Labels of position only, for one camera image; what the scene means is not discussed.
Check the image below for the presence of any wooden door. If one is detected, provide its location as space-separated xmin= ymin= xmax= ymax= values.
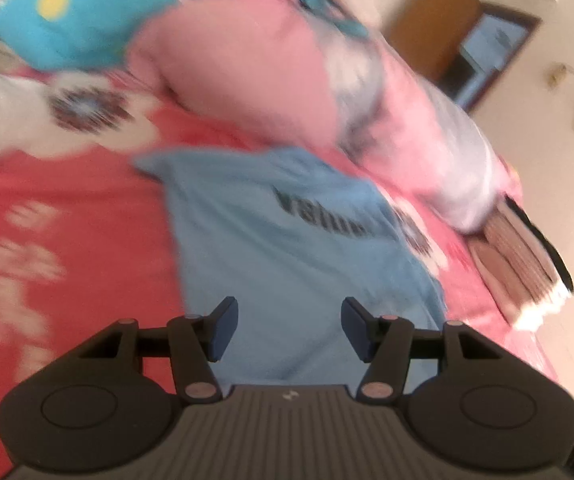
xmin=387 ymin=0 xmax=482 ymax=83

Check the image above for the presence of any pink and grey floral quilt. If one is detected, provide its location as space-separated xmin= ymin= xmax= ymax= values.
xmin=127 ymin=0 xmax=522 ymax=233

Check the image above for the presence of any light blue t-shirt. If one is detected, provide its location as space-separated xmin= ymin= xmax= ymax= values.
xmin=134 ymin=147 xmax=448 ymax=391

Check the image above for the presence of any red floral blanket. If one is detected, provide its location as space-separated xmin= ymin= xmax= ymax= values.
xmin=0 ymin=65 xmax=562 ymax=480

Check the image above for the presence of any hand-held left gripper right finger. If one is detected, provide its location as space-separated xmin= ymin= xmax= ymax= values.
xmin=341 ymin=296 xmax=505 ymax=403

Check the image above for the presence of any teal cloth with yellow dot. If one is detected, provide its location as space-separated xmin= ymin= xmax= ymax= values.
xmin=0 ymin=0 xmax=228 ymax=73

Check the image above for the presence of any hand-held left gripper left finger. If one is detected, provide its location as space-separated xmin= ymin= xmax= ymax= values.
xmin=78 ymin=296 xmax=240 ymax=403

